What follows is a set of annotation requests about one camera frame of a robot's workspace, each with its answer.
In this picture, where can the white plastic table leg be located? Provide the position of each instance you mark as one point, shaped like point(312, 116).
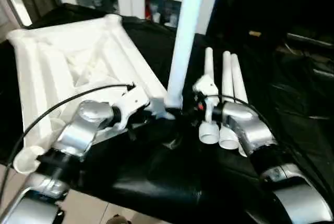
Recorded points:
point(226, 72)
point(188, 38)
point(238, 77)
point(208, 62)

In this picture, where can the small white cup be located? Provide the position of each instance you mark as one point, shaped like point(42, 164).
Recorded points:
point(156, 17)

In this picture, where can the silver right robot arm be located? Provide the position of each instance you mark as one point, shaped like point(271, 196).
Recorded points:
point(250, 127)

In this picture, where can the white jar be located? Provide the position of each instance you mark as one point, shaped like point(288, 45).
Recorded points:
point(172, 20)

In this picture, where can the grey robot foot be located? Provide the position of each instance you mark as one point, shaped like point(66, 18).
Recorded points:
point(117, 219)

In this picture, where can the black plastic mat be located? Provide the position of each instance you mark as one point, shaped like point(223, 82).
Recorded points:
point(161, 177)

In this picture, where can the white plastic table top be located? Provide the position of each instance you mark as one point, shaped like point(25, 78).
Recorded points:
point(52, 59)

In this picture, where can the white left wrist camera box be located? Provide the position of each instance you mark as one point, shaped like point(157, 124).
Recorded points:
point(131, 104)

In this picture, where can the red box in cabinet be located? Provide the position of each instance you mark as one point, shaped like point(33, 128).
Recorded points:
point(148, 10)

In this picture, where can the small white label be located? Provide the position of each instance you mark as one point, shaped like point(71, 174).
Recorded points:
point(255, 33)

